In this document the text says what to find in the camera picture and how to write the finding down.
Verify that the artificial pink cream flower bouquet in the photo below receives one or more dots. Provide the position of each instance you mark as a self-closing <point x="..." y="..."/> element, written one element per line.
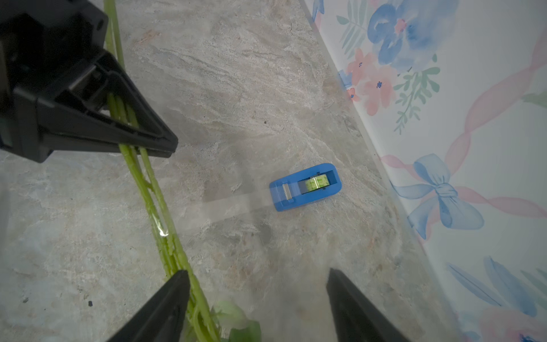
<point x="223" y="322"/>

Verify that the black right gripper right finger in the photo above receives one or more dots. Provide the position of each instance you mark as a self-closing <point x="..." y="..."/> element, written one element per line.
<point x="355" y="317"/>

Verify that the clear tape strip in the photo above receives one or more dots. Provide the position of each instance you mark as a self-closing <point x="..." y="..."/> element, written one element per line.
<point x="190" y="218"/>

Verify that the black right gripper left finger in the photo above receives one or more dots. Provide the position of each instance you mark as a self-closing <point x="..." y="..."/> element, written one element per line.
<point x="162" y="318"/>

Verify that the blue tape dispenser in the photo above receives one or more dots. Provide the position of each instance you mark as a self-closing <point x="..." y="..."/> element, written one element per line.
<point x="305" y="187"/>

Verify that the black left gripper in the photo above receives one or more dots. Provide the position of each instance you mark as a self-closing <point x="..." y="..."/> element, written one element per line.
<point x="60" y="90"/>

